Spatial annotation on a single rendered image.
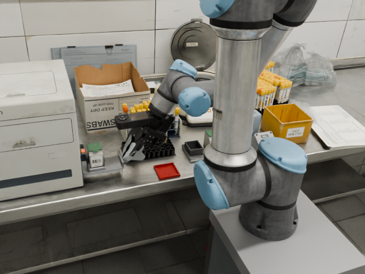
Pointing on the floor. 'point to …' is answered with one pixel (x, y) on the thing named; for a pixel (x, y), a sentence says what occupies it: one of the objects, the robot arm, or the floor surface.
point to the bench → (160, 191)
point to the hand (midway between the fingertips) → (122, 159)
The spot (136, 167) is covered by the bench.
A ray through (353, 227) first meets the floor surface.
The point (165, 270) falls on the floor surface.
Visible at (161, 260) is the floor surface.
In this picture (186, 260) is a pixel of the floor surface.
